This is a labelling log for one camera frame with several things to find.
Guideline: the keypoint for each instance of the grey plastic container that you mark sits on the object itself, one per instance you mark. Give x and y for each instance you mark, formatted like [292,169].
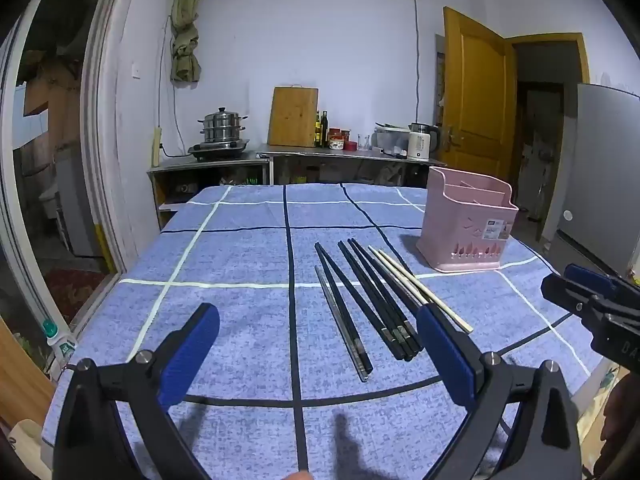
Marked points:
[392,140]

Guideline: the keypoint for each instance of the steel steamer pot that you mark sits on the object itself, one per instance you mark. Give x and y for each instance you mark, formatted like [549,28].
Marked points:
[222,127]

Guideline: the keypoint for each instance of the yellow wooden door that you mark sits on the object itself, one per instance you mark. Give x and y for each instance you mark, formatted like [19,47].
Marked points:
[475,110]

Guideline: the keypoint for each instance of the green hanging cloth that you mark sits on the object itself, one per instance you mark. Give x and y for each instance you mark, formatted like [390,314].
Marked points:
[185,35]

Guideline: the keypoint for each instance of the white electric kettle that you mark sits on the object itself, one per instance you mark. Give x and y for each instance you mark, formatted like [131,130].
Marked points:
[419,145]

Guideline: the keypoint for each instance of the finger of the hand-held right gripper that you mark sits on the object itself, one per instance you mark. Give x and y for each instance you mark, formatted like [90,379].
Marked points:
[590,278]
[570,295]

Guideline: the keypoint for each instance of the red patterned rug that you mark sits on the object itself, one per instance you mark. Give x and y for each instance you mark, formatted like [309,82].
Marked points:
[70,290]

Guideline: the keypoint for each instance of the wooden chopstick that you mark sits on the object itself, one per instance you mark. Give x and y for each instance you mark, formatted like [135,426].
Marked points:
[425,290]
[400,272]

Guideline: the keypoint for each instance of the steel counter table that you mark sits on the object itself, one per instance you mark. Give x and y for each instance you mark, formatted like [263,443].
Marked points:
[320,152]

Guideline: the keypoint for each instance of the grey metal chopstick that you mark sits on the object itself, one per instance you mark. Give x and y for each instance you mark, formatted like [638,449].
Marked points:
[340,322]

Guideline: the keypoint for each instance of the black induction stove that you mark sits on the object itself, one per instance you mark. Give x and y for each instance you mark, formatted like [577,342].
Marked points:
[215,150]

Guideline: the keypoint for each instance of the beige power strip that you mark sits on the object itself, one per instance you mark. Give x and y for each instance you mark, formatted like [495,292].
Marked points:
[156,147]

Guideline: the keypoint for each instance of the large red-lid jar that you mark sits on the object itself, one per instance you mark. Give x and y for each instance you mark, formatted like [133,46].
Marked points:
[335,141]

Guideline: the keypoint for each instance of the green-capped bottle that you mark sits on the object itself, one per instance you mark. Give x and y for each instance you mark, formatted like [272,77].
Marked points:
[60,347]

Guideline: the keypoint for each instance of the person's right hand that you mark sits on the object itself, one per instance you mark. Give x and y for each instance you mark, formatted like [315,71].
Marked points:
[620,410]

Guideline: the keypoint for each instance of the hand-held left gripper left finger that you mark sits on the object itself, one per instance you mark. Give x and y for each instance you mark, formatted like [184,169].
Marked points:
[190,355]

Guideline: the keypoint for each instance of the dark sauce bottle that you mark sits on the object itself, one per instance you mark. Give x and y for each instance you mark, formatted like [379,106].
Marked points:
[325,132]

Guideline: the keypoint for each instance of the blue checked tablecloth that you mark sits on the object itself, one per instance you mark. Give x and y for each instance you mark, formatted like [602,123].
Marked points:
[225,260]

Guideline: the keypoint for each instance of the yellow oil bottle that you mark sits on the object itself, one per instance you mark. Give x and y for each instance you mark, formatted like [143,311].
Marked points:
[317,132]

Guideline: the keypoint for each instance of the white sliding door frame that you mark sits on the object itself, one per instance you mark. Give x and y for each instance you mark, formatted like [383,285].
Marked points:
[100,135]

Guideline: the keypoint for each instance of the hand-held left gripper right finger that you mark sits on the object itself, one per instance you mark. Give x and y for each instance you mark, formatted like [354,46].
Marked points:
[447,355]

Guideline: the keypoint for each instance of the yellow door frame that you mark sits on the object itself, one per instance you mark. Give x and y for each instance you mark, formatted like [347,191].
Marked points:
[550,39]

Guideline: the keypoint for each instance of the pink utensil basket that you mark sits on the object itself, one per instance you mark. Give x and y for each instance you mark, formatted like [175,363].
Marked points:
[465,240]

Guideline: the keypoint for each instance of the grey refrigerator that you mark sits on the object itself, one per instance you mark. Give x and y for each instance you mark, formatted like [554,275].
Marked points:
[595,160]

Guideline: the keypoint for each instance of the low steel shelf cabinet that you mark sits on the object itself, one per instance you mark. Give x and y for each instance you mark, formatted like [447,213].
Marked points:
[200,170]

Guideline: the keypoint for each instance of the clear glass cup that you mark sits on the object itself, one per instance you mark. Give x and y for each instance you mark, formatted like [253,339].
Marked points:
[363,142]

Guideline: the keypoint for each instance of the black chopstick silver end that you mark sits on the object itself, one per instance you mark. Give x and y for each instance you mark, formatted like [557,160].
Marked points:
[345,310]

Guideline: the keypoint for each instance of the wooden cutting board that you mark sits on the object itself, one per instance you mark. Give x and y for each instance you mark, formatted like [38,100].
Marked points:
[292,120]

